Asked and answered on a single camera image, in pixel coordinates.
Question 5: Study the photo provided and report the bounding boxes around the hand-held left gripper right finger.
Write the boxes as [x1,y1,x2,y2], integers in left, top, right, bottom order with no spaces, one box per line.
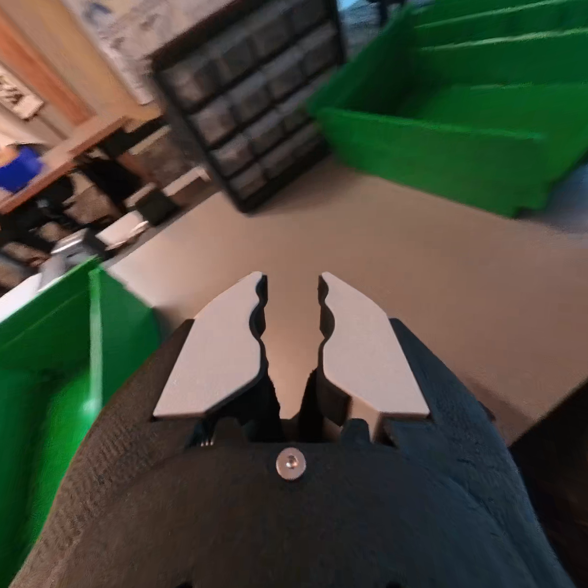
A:
[316,271,431,443]

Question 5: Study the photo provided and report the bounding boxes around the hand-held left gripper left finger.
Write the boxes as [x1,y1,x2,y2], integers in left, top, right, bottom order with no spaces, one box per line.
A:
[153,271,268,420]

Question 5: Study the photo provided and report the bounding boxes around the green plastic bin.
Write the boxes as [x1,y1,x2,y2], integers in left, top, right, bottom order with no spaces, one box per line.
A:
[0,257,161,586]
[305,0,588,219]

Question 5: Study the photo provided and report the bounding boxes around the black drawer cabinet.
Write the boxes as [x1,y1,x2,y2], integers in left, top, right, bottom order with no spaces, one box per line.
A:
[152,0,347,214]

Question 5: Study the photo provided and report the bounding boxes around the rows of clear cabinet drawers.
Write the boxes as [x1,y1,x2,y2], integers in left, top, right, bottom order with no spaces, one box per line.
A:
[163,0,343,198]

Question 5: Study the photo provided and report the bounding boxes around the dark grey case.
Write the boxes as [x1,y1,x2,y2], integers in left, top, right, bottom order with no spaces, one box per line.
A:
[123,183,181,227]
[43,229,107,283]

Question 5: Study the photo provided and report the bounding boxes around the background wooden desk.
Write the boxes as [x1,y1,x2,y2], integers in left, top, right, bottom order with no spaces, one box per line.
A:
[0,115,131,217]

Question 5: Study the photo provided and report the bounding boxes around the blue plastic bin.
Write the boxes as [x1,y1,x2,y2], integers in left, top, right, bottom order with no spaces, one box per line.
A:
[0,145,44,194]

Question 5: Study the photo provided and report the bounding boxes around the marker tag sign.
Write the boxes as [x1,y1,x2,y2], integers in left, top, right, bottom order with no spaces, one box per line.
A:
[0,69,44,121]

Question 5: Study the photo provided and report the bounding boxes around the wooden support post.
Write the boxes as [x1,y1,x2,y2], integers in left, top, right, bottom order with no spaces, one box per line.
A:
[0,14,92,125]

